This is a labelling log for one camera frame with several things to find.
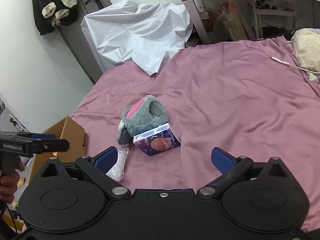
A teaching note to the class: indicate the cardboard tubes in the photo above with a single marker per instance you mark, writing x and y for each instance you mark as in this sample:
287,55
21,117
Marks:
262,3

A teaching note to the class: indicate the white cover sheet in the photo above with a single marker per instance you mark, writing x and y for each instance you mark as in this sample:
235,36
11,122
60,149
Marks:
140,35

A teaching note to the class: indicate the purple printed carton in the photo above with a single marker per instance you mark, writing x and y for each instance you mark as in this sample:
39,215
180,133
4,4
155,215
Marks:
157,142

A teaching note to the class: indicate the person's left hand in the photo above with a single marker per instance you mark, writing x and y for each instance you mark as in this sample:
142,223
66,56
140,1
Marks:
10,187

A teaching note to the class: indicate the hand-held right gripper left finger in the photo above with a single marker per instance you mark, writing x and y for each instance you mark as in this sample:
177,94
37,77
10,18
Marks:
106,158

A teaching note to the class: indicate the blue-grey fluffy towel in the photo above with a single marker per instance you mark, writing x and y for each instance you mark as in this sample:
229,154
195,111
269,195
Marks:
145,122

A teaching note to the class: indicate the cream blanket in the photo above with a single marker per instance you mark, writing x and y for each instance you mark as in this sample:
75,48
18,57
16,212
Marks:
307,47

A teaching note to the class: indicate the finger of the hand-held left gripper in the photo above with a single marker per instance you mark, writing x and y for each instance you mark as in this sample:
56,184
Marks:
43,136
50,146

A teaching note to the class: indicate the cardboard box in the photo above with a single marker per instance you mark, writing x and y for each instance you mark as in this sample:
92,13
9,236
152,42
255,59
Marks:
72,132

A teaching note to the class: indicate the printed plastic bag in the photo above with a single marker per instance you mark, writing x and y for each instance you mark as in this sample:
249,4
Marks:
232,22

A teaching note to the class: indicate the white desk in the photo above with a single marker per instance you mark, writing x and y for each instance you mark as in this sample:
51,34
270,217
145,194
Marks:
195,10

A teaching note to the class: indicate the clear plastic bag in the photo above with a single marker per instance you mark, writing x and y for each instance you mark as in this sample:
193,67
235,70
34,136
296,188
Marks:
118,167

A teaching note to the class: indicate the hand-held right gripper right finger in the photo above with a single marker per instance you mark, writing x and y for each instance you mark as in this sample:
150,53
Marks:
221,161

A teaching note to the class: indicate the pink bedsheet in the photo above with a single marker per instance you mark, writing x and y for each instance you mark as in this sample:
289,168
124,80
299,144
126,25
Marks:
225,92

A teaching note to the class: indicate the black and cream jacket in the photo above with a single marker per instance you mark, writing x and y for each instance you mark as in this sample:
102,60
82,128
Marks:
40,12

